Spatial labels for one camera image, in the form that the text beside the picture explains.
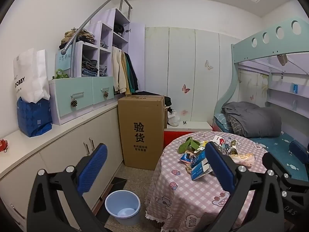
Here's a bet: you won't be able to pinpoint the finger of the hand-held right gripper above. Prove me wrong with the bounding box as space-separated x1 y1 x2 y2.
288 141 309 166
263 151 309 192

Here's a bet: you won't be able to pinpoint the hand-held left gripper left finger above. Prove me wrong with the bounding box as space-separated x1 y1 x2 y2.
27 143 108 232

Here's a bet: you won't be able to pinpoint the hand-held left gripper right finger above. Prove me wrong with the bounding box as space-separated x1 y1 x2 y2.
205 141 290 232

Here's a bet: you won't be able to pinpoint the blue white packet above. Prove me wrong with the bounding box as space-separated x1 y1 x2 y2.
191 150 213 180

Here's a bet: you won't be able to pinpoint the green artificial leaves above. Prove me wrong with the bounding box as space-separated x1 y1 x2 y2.
178 136 203 154

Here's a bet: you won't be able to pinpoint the light blue plastic bin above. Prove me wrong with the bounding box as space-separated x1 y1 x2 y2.
104 190 141 226

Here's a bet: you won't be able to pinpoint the teal bed sheet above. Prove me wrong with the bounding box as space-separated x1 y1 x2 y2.
249 132 309 182

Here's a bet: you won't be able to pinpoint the pale crumpled plastic bag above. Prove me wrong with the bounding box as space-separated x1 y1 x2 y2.
230 153 256 167

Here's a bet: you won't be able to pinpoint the green white carton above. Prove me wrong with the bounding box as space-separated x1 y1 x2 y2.
228 140 239 155

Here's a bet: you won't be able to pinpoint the white low cabinet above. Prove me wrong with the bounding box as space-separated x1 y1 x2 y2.
0 99 126 232

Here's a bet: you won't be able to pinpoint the pink checkered table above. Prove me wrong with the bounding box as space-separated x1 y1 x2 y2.
145 131 273 232

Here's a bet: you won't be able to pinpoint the blue plaid pillow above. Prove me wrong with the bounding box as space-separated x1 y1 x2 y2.
214 113 233 132

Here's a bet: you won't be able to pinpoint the grey blanket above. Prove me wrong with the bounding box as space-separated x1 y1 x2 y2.
222 101 282 138

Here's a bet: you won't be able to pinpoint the red bench with white top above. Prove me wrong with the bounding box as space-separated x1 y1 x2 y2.
164 121 213 150

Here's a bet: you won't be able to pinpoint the tall cardboard box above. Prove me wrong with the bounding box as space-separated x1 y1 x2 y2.
117 95 165 171

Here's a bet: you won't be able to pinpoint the white plastic bag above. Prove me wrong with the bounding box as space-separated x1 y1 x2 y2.
167 110 181 127

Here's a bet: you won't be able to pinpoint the blue shopping bag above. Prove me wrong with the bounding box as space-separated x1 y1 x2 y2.
16 97 53 138

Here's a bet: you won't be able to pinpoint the large teal drawer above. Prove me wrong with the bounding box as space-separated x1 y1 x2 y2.
55 78 94 118

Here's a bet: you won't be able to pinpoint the small teal drawer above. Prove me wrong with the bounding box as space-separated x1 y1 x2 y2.
91 77 115 105

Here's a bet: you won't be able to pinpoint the black cloth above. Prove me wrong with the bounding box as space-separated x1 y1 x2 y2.
132 90 172 107

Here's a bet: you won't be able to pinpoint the yellow hanging garment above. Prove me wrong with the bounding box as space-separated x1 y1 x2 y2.
123 52 132 96

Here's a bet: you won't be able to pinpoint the green hanging garment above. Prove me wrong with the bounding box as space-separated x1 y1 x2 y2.
126 53 136 93

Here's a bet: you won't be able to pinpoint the cream hanging hoodie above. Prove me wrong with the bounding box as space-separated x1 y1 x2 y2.
112 46 127 95

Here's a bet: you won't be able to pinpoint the folded jeans stack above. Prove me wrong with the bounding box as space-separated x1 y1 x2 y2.
81 54 99 76

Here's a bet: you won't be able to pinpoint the black hanging garment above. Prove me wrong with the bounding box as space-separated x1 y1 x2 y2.
127 53 139 92

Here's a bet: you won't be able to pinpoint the white wardrobe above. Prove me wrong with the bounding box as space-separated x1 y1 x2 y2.
144 26 242 126

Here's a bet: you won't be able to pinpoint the teal bunk bed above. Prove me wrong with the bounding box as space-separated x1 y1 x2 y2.
214 16 309 182

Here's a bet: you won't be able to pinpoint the white paper bag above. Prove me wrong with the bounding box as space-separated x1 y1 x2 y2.
13 48 51 103

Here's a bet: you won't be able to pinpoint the light blue paper sign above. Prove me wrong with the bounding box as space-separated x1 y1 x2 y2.
55 47 73 72

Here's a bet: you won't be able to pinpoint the metal handrail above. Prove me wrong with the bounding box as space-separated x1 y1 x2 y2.
60 0 133 55

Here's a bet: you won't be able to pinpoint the brown clothes pile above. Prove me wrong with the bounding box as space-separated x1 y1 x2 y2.
59 28 96 50

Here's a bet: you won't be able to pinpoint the dark folded clothing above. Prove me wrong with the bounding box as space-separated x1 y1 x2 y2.
114 23 125 38

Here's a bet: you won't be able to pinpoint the lilac cubby shelf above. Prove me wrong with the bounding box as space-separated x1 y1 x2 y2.
55 8 145 78

